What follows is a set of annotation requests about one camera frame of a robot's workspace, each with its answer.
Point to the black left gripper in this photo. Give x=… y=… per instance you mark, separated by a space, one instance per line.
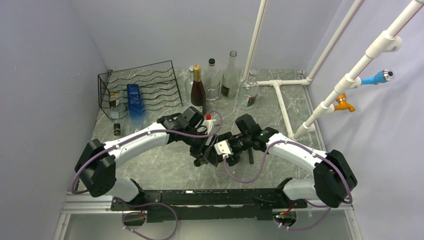
x=207 y=151

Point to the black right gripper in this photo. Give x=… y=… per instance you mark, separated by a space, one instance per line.
x=228 y=135

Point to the amber bottle gold foil neck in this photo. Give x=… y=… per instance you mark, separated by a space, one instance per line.
x=198 y=95

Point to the clear bottle green label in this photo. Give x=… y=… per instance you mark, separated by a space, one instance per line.
x=248 y=91

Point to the clear bottle with dark label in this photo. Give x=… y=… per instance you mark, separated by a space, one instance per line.
x=229 y=82

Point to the clear bottle red label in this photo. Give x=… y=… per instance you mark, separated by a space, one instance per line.
x=188 y=83

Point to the clear frosted short bottle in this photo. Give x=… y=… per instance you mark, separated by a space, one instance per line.
x=211 y=81

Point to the blue glass bottle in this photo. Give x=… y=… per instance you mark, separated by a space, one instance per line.
x=135 y=107

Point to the small bottle black cap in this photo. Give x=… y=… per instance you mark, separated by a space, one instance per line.
x=116 y=127

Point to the dark bottle silver cap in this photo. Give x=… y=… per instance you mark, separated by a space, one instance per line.
x=205 y=153

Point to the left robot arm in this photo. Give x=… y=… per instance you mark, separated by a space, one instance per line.
x=96 y=168

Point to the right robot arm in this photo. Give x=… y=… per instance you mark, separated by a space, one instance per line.
x=332 y=180

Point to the orange tap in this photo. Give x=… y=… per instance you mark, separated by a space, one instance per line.
x=342 y=104

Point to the blue tap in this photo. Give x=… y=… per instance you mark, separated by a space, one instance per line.
x=383 y=76

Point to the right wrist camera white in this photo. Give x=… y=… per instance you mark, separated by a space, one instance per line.
x=223 y=148

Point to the black handled hammer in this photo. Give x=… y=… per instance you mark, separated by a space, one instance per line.
x=251 y=156

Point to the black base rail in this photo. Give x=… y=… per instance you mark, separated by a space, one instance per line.
x=210 y=204

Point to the black wire wine rack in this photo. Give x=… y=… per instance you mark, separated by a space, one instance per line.
x=157 y=84

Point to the white pvc pipe frame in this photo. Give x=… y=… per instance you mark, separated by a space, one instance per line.
x=294 y=34

